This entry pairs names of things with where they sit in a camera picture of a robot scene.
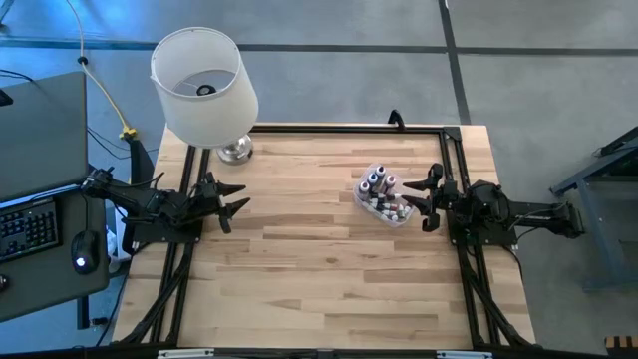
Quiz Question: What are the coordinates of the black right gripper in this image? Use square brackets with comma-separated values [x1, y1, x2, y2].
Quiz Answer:
[401, 163, 460, 233]

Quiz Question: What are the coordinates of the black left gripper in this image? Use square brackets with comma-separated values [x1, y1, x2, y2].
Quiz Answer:
[194, 172, 251, 234]

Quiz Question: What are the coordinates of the clear plastic container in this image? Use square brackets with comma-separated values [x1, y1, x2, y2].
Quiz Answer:
[352, 162, 418, 229]

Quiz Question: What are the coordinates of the white shade table lamp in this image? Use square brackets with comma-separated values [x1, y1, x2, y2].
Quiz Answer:
[150, 26, 260, 166]

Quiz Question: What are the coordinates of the white plastic item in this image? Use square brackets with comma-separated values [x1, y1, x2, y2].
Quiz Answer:
[107, 206, 132, 260]

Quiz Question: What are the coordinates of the black computer mouse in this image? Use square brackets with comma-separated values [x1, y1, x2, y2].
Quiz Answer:
[71, 228, 100, 275]

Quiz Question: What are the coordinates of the blue grey metal table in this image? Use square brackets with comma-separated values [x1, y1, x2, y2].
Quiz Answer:
[550, 124, 638, 293]

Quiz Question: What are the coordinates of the black desk leg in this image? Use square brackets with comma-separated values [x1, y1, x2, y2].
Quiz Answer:
[76, 296, 91, 330]

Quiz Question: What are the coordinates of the grey desk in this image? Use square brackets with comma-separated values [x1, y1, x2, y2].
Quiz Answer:
[0, 196, 111, 323]

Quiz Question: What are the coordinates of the black backlit keyboard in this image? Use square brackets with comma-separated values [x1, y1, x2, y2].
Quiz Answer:
[0, 195, 64, 264]

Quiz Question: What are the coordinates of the black orange striped block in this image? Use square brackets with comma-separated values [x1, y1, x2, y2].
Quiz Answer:
[604, 336, 638, 356]

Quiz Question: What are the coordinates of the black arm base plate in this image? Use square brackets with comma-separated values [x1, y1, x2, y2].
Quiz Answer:
[124, 218, 203, 245]
[448, 211, 519, 247]

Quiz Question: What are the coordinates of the black upright post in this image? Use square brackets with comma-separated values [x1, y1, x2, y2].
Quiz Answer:
[130, 138, 156, 188]

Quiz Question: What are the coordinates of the black floor cable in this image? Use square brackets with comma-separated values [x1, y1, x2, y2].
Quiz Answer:
[87, 127, 160, 161]

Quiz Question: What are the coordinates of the white metal bracket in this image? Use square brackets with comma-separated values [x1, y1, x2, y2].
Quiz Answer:
[437, 350, 493, 359]
[158, 348, 215, 359]

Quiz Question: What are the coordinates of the yellow white cable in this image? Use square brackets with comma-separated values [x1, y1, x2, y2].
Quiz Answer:
[64, 0, 139, 141]

